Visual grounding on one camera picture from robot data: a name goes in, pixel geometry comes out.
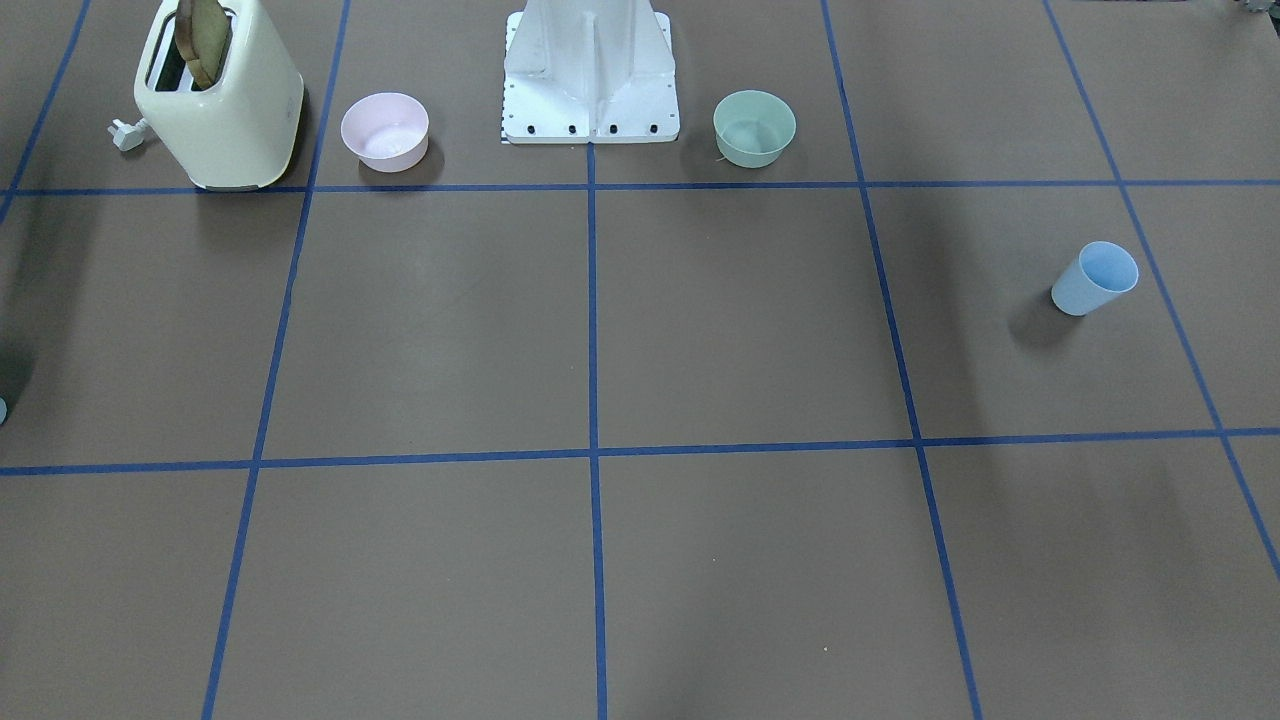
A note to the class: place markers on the cream white toaster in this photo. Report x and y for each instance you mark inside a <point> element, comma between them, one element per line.
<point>238,134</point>

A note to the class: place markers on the green plastic bowl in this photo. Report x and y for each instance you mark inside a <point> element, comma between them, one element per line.
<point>753,128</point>

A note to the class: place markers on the toast slice in toaster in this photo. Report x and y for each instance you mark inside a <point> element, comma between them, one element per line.
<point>202,35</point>

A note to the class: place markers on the white power plug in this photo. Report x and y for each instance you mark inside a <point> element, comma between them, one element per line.
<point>128,136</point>

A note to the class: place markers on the pink plastic bowl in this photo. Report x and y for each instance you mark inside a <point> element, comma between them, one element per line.
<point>388,132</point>

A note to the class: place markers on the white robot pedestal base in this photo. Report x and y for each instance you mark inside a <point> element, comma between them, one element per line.
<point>589,72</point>

